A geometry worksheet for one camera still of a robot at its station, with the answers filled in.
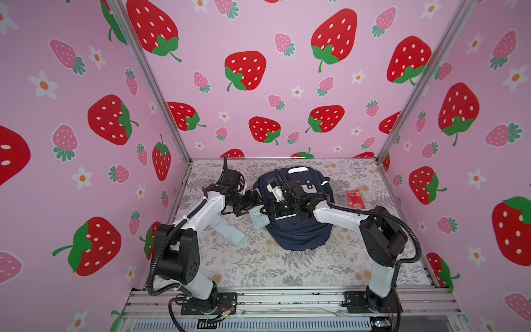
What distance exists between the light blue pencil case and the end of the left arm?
0.11m

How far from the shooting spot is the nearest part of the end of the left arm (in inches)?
25.9

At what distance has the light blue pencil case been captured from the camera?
35.4 inches
